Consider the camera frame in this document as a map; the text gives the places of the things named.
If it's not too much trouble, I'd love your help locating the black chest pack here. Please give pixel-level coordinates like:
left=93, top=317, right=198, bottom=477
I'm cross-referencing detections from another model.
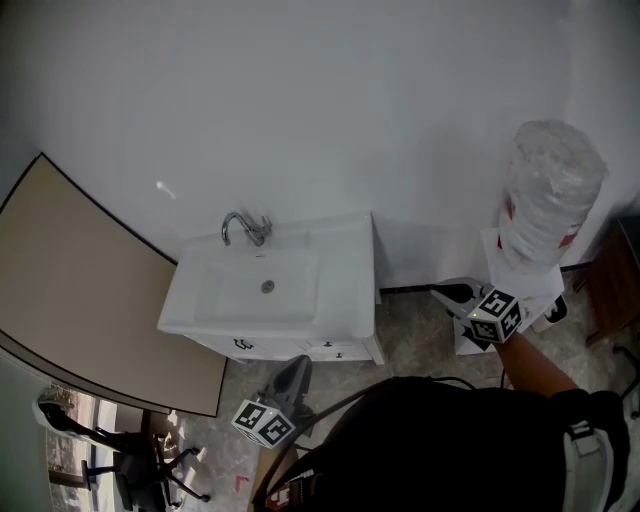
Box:
left=262, top=469, right=319, bottom=511

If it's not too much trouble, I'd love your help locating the beige leaning board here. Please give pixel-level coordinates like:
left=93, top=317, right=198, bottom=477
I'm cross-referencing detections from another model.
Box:
left=0, top=152, right=229, bottom=419

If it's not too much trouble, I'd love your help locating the person's left forearm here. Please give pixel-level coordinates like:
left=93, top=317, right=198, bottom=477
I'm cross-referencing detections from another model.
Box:
left=252, top=444, right=301, bottom=506

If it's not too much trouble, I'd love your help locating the black chest cable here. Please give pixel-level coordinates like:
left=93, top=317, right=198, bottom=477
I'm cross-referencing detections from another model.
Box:
left=252, top=377, right=474, bottom=507

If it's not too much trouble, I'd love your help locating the white water dispenser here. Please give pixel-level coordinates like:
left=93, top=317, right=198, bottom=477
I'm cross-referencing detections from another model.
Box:
left=452, top=227, right=566, bottom=357

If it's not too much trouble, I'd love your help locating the person's black shirt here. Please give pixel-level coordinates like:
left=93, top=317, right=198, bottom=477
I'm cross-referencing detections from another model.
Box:
left=257, top=375, right=631, bottom=512

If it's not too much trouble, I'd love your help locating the chrome faucet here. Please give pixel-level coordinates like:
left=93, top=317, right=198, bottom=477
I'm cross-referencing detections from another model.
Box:
left=221, top=210, right=274, bottom=248

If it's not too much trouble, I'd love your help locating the dark wooden vanity cabinet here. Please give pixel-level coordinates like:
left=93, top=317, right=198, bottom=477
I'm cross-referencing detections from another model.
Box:
left=572, top=217, right=640, bottom=346

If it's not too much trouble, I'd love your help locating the large glass window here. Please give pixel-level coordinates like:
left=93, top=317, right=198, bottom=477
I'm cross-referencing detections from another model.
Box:
left=44, top=389, right=121, bottom=512

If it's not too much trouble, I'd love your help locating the clear water bottle red label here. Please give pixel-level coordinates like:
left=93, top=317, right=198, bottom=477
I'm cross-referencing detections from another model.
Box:
left=497, top=118, right=610, bottom=269

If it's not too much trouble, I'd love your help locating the wide grey roller blind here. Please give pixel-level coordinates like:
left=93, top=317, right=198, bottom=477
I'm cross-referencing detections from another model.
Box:
left=0, top=349, right=51, bottom=512

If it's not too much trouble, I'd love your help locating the grey shoulder strap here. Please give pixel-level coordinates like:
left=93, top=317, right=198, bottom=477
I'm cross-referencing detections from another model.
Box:
left=562, top=419, right=616, bottom=512

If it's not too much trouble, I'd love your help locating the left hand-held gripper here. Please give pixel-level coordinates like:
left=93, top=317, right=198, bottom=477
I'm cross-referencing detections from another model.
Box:
left=230, top=354, right=316, bottom=450

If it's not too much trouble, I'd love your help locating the person's right forearm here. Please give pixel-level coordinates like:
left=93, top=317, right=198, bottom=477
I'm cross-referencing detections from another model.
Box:
left=492, top=332, right=584, bottom=399

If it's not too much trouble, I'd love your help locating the white ceramic sink top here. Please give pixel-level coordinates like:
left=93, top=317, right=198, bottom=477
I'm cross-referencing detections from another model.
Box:
left=157, top=210, right=384, bottom=351

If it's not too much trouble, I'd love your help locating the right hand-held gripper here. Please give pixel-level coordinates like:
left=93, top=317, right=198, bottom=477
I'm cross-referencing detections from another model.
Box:
left=430, top=277, right=523, bottom=351

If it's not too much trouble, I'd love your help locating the white garment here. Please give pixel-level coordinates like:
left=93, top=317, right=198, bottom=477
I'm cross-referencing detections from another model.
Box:
left=31, top=391, right=84, bottom=442

